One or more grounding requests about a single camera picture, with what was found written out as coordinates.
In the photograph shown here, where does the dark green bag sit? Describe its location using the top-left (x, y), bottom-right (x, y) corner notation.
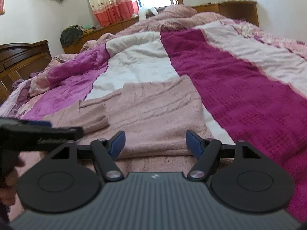
top-left (60, 25), bottom-right (83, 48)

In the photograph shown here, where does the yellow green clothes pile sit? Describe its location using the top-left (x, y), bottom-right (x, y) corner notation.
top-left (82, 24), bottom-right (102, 36)

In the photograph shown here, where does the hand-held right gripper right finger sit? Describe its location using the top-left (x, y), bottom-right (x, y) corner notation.
top-left (186, 129), bottom-right (264, 182)

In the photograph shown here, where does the pink floral curtain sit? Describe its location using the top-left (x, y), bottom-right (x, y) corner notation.
top-left (85, 0), bottom-right (142, 27)

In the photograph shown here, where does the white plush toy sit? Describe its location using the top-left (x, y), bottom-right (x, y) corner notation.
top-left (138, 5), bottom-right (159, 20)

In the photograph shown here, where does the magenta white striped blanket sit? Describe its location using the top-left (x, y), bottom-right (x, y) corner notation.
top-left (0, 20), bottom-right (307, 224)

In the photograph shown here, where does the wooden bedside ledge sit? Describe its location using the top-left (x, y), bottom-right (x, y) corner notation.
top-left (63, 1), bottom-right (259, 54)

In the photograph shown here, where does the person's left hand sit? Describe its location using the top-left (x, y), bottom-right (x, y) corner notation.
top-left (0, 158), bottom-right (26, 207)

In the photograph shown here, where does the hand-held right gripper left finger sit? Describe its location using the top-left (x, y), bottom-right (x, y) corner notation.
top-left (46, 131), bottom-right (126, 182)

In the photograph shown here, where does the pink knit sweater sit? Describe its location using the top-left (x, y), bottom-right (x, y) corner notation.
top-left (40, 75), bottom-right (217, 160)

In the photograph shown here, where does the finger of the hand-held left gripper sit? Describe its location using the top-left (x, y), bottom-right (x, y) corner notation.
top-left (0, 124), bottom-right (84, 153)
top-left (0, 117), bottom-right (53, 128)

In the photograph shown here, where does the pink patterned quilt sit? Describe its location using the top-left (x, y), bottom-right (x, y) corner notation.
top-left (51, 4), bottom-right (231, 61)

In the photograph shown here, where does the dark wooden headboard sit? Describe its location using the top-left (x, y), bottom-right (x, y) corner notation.
top-left (0, 40), bottom-right (53, 105)

